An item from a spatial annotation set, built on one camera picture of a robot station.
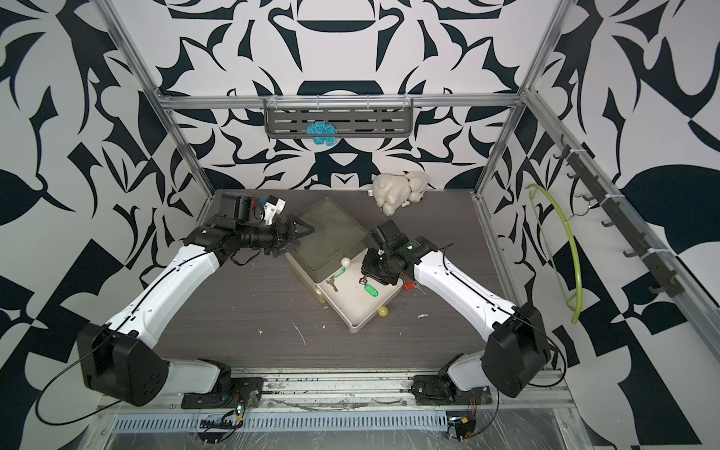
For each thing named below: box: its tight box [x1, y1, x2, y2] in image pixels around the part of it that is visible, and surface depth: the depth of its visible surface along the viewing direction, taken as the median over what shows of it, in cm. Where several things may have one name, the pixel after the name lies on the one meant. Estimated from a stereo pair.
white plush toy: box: [367, 170, 435, 217], surface depth 113 cm
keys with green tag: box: [358, 276, 379, 299], surface depth 87 cm
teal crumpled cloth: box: [305, 120, 337, 147], surface depth 93 cm
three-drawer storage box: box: [285, 196, 394, 332], surface depth 85 cm
